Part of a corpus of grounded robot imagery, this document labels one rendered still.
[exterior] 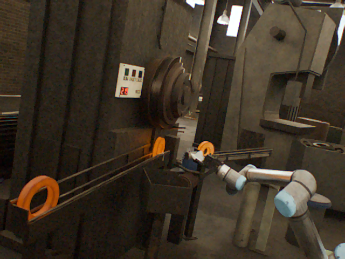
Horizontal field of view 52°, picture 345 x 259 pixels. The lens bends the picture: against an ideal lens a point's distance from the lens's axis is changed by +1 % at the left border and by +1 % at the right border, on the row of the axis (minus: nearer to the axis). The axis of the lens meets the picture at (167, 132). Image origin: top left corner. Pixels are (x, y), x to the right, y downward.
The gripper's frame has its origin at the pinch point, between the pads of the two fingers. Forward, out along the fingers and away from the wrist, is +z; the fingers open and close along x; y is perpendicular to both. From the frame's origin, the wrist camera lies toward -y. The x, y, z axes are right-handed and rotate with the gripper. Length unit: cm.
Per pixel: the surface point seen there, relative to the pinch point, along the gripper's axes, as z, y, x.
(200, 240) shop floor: -29, -69, -45
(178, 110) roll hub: 19.3, 22.5, 10.1
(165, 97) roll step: 27.7, 27.3, 17.8
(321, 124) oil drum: -76, 33, -475
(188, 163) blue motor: 41, -72, -195
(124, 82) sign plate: 44, 28, 43
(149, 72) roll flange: 45, 35, 17
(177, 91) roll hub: 23.8, 33.1, 14.2
